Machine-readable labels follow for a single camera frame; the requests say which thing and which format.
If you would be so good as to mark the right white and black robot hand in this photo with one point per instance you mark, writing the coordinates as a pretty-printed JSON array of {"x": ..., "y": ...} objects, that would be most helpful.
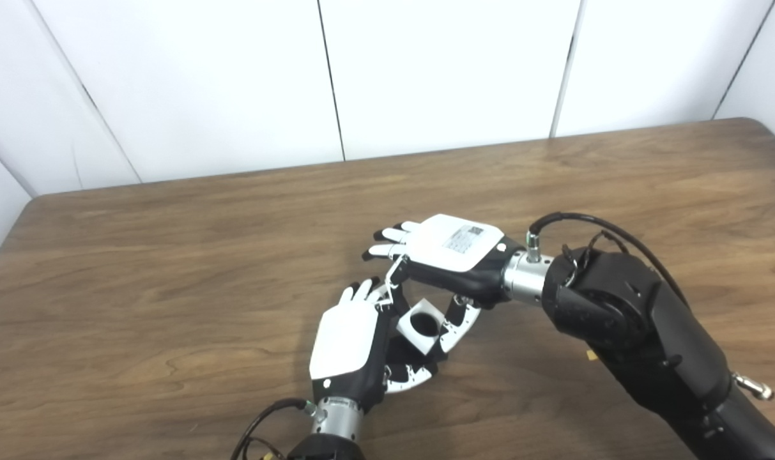
[{"x": 457, "y": 252}]

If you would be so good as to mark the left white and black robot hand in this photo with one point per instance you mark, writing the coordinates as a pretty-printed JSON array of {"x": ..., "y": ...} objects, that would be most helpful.
[{"x": 345, "y": 338}]

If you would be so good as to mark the white square piece with hole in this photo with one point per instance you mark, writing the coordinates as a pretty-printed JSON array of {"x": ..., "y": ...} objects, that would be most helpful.
[{"x": 407, "y": 332}]

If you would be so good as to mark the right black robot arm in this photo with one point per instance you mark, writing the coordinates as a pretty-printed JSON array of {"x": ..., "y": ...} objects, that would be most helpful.
[{"x": 649, "y": 332}]

